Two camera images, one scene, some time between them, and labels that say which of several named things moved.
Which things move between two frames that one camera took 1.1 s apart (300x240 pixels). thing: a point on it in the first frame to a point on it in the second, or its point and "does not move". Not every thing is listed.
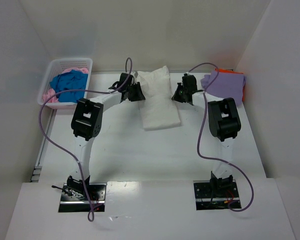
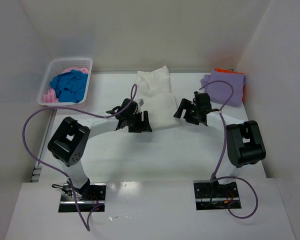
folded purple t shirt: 228,85 does not move
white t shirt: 159,110 does not move
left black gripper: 135,92 to 137,121
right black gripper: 181,95 to 188,113
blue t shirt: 71,80 does not move
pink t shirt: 51,92 does not move
